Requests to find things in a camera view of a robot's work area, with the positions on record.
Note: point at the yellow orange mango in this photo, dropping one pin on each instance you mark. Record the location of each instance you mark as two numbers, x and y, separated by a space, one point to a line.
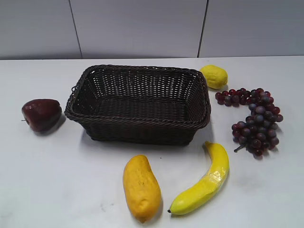
142 191

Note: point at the dark brown wicker basket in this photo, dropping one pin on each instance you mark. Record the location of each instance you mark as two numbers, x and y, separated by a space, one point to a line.
140 104

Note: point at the yellow lemon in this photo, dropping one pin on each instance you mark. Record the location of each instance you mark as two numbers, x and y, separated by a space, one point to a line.
215 76

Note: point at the yellow banana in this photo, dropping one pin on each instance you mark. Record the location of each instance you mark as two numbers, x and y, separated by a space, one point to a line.
208 186

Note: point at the purple grape bunch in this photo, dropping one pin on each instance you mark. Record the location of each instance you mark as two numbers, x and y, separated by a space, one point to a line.
258 132

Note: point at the dark red apple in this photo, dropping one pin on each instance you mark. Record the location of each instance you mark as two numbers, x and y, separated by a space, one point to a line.
41 114

